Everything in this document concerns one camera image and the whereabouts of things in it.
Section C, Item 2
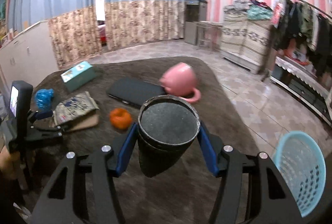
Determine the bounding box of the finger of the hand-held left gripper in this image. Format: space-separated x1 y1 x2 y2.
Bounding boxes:
24 125 64 141
27 109 54 123

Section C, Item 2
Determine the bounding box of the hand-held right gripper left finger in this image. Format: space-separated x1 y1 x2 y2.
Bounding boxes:
31 122 138 224

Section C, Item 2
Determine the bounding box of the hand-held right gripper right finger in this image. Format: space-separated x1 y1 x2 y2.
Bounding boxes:
197 120 305 224

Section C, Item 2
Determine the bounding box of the beige patterned packet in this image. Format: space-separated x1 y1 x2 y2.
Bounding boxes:
53 91 100 126

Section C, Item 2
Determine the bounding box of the black cylindrical cup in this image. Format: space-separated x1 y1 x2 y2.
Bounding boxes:
137 95 201 178

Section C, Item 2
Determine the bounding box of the light blue plastic basket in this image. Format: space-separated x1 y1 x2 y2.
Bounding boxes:
272 130 327 218

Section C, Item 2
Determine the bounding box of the person's left hand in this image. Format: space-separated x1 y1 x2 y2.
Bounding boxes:
0 147 20 180

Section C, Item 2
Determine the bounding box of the blue crumpled plastic bag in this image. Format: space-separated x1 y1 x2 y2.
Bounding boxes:
34 88 55 110

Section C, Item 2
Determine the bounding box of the orange tangerine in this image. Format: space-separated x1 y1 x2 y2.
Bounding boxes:
109 108 132 131

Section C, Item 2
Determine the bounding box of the teal tissue box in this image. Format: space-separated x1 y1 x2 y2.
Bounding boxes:
60 61 100 92

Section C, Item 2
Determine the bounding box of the white low cabinet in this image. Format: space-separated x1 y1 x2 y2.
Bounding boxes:
0 20 59 95

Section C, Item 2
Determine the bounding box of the black flat case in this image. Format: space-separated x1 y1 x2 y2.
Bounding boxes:
106 77 169 110

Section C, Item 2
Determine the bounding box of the pink mug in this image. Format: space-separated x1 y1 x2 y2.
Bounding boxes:
159 62 202 103

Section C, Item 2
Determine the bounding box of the low glass-door cabinet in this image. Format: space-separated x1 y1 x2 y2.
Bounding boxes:
268 56 332 127

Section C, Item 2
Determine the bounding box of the cloth covered cabinet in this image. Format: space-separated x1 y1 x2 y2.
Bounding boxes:
220 12 273 69

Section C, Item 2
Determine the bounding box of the white lace cloth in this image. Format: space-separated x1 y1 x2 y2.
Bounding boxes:
275 56 332 100

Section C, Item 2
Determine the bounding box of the small side table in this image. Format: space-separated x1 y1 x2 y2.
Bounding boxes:
195 21 223 50

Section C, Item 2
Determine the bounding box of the grey water dispenser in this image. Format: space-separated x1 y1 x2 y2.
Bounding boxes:
185 0 208 45

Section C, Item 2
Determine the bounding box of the pile of folded clothes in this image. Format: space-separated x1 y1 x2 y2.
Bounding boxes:
223 0 273 20

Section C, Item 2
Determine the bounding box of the pink hanging bag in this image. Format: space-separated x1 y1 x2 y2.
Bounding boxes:
271 0 286 27

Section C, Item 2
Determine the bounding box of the row of hanging clothes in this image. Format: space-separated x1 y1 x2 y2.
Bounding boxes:
272 0 332 79

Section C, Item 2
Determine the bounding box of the metal clothes rack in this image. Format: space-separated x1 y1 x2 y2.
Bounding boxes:
262 0 332 81

